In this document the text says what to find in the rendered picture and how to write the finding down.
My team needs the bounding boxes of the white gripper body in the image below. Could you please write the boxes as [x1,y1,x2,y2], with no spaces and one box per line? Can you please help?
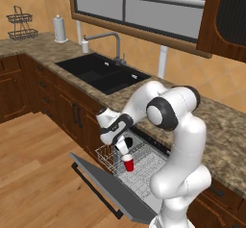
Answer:
[114,135,131,156]

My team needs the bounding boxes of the black bowl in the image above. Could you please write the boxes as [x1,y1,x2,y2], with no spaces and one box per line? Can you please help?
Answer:
[124,137,135,149]

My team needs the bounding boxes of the red plastic cup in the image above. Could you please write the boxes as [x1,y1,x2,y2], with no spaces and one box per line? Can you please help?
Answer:
[121,153,135,173]

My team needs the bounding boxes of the black dishwasher control panel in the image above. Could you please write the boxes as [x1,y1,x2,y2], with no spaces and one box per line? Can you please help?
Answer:
[130,126,173,155]

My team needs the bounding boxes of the dark wood cupboard door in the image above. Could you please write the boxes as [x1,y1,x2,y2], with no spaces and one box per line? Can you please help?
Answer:
[78,102,106,164]
[55,85,80,143]

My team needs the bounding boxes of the grey dishwasher door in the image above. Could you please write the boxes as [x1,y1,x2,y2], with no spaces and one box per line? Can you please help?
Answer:
[67,151,159,225]

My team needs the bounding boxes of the dark wood drawer front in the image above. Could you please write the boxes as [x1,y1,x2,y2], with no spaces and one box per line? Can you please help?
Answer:
[33,61,56,80]
[37,89,58,109]
[187,177,246,228]
[35,75,57,94]
[39,104,60,124]

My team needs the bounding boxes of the black double sink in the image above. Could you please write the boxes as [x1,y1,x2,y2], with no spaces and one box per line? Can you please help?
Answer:
[55,52,152,96]

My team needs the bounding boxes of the grey sink tap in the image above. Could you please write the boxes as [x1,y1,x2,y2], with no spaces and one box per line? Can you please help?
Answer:
[83,32,127,67]

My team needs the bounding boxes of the white soap dispenser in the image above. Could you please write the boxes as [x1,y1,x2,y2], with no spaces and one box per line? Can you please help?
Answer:
[81,35,91,54]

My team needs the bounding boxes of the dark wood corner cupboards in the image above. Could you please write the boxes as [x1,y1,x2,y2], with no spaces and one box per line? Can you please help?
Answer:
[0,54,34,124]

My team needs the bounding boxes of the white paper towel roll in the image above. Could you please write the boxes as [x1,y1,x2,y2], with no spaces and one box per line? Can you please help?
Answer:
[52,13,69,44]

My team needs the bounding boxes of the wood-framed window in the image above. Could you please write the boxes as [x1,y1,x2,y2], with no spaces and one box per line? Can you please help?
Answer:
[67,0,213,60]

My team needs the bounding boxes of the wire dishwasher rack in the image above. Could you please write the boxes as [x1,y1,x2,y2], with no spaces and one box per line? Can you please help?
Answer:
[94,130,169,215]

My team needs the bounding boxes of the black cupboard door handle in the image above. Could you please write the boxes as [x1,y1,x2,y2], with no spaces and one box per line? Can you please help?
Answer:
[77,107,84,130]
[72,103,79,126]

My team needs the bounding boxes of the black dishwasher door handle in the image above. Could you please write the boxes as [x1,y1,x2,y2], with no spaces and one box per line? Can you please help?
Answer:
[70,162,125,220]

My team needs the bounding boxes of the black two-tier wire stand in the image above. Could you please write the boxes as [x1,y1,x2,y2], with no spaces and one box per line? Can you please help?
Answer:
[6,5,39,42]

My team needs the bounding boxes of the dark wood wall cupboard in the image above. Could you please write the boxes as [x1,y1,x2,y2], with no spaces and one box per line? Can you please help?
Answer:
[195,0,246,63]

